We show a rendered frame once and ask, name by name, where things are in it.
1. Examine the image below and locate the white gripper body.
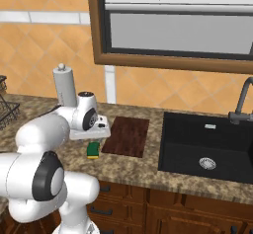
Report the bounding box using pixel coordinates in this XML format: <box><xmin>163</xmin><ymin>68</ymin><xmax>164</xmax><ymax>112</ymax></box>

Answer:
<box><xmin>68</xmin><ymin>124</ymin><xmax>112</xmax><ymax>141</ymax></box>

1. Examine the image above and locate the green and yellow sponge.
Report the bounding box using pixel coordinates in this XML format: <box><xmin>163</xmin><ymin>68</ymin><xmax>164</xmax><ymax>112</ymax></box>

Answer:
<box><xmin>86</xmin><ymin>141</ymin><xmax>101</xmax><ymax>160</ymax></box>

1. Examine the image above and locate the dark wooden cutting board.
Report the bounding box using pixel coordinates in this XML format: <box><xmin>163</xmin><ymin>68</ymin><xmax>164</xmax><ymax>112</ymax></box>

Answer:
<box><xmin>101</xmin><ymin>116</ymin><xmax>150</xmax><ymax>159</ymax></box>

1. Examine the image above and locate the white paper towel roll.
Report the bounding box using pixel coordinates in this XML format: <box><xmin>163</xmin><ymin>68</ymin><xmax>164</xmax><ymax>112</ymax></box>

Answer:
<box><xmin>52</xmin><ymin>63</ymin><xmax>78</xmax><ymax>109</ymax></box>

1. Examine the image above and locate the brown wooden drawer front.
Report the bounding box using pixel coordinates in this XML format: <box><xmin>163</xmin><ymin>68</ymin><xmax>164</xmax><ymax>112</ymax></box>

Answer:
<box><xmin>97</xmin><ymin>180</ymin><xmax>146</xmax><ymax>204</ymax></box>
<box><xmin>86</xmin><ymin>199</ymin><xmax>146</xmax><ymax>226</ymax></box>

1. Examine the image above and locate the black kitchen sink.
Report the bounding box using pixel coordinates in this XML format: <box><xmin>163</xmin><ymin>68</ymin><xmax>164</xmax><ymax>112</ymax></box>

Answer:
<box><xmin>157</xmin><ymin>111</ymin><xmax>253</xmax><ymax>186</ymax></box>

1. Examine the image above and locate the brown wooden cupboard door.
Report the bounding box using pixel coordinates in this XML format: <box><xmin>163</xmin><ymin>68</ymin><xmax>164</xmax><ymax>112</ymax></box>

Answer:
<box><xmin>145</xmin><ymin>204</ymin><xmax>253</xmax><ymax>234</ymax></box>

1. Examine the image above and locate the wooden framed window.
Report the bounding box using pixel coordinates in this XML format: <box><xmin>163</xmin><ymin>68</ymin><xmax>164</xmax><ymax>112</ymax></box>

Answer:
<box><xmin>86</xmin><ymin>0</ymin><xmax>253</xmax><ymax>75</ymax></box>

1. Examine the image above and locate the dark grey tap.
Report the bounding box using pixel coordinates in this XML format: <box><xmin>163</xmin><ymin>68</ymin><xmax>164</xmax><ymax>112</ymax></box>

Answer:
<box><xmin>227</xmin><ymin>76</ymin><xmax>253</xmax><ymax>125</ymax></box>

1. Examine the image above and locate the black wire rack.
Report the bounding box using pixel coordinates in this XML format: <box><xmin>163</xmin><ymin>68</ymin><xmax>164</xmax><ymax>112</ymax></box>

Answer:
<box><xmin>0</xmin><ymin>75</ymin><xmax>21</xmax><ymax>131</ymax></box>

